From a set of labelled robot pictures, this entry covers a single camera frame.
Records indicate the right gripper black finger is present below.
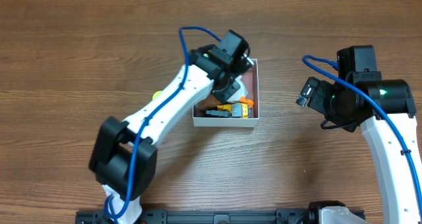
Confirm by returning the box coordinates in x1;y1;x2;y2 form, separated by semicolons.
296;85;315;107
303;76;320;92

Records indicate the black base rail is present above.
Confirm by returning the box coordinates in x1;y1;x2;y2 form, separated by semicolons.
75;200;366;224

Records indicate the yellow wooden rattle drum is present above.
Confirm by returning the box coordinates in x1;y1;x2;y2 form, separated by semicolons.
152;91;162;99

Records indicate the white plush duck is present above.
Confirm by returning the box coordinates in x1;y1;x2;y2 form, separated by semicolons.
227;75;254;108

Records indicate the yellow toy truck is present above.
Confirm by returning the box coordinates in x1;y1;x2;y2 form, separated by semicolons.
205;103;251;119

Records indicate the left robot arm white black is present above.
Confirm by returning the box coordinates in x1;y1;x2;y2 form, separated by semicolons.
88;43;253;223

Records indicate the white box with pink interior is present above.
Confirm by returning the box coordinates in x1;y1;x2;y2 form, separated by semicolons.
192;59;260;129

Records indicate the brown plush toy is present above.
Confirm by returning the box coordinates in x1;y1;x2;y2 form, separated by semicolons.
196;94;222;111

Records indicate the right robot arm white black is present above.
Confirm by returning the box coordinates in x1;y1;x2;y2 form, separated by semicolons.
296;77;421;223

